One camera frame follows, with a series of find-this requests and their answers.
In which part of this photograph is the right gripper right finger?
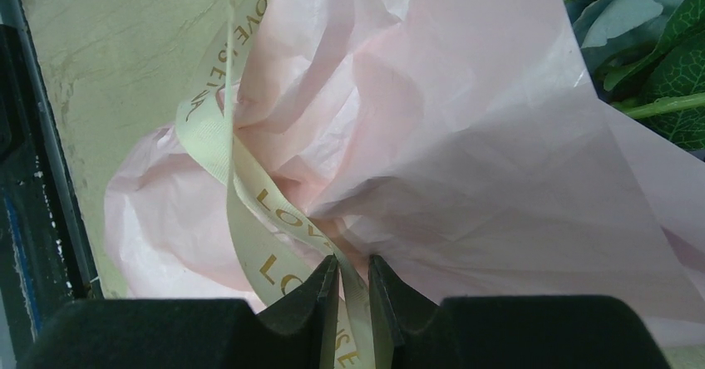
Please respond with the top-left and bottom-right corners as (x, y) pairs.
(368, 255), (669, 368)

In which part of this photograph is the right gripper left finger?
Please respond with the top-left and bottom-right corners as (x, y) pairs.
(22, 256), (338, 368)

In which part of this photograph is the cream printed ribbon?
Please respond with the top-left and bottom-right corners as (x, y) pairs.
(175, 0), (377, 368)

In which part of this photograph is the pink flower bouquet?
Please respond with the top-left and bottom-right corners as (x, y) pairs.
(104, 0), (704, 346)

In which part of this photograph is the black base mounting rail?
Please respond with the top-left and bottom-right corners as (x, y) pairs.
(1, 0), (103, 368)

